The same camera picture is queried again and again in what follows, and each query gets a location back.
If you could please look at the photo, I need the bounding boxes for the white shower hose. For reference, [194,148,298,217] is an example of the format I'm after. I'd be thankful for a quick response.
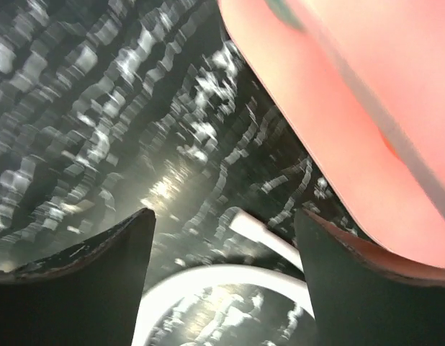
[130,210,315,346]

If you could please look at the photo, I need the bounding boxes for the teal ceramic mug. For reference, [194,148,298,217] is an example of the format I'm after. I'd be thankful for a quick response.
[266,0,304,31]

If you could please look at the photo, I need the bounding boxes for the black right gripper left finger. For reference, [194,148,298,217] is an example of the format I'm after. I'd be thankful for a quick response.
[0,208,156,345]

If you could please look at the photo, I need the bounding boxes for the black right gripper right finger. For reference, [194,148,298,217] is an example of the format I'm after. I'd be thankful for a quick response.
[295,210,445,345]

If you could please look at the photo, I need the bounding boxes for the orange bowl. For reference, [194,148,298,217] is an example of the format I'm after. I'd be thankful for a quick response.
[378,130,403,162]

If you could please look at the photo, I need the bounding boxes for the pink three-tier shelf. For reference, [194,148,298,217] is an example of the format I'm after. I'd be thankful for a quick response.
[218,1,445,268]

